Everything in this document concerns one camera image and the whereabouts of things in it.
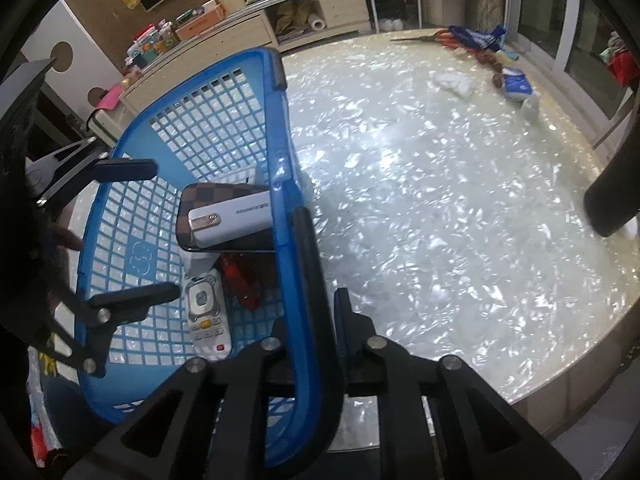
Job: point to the blue tissue pack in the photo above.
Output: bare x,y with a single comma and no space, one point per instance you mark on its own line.
517,85

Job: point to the white remote control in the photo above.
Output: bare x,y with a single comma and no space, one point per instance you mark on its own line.
207,320

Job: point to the colourful printed cloth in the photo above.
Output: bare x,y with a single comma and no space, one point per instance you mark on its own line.
42,440

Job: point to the white green suitcase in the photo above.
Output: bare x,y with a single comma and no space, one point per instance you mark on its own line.
102,120

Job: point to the white paper roll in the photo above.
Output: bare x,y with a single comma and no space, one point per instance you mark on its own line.
315,24

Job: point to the red garment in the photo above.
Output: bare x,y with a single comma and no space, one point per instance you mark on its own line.
622,65

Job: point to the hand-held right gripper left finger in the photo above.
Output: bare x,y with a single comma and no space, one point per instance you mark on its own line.
280,332

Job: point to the person's left hand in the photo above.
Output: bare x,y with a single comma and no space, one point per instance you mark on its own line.
67,239

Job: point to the glass sliding door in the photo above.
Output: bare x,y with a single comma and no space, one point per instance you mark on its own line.
560,15

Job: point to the white power bank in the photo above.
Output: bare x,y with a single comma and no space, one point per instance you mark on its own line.
235,220

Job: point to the cream television cabinet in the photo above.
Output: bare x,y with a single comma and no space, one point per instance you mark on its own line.
340,5

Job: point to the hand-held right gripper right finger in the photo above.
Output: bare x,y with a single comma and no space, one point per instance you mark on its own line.
341,305

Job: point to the crumpled white tissue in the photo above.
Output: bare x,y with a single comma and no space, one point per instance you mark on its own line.
452,82

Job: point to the brown walnut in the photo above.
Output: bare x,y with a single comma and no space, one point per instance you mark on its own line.
487,57
497,79

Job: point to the pink cloth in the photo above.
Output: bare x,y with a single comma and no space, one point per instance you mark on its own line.
110,96

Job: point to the white shoes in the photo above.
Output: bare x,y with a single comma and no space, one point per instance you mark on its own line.
391,24

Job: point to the brown checkered wallet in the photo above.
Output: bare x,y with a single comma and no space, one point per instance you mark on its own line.
220,195

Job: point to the small white cup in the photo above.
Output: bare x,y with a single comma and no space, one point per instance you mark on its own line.
531,105

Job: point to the white charger box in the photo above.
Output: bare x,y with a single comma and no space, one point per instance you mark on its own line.
260,177

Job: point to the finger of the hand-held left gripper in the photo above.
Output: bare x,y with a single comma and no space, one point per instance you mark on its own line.
137,297
127,169

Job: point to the black bottle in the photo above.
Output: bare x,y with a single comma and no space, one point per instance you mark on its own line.
610,200

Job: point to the blue plastic basket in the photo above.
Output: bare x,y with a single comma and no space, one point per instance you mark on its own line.
285,125

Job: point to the blue striped sock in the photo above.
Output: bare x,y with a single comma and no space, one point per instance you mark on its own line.
475,37

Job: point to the pink box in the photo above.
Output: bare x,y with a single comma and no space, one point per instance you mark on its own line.
200,22

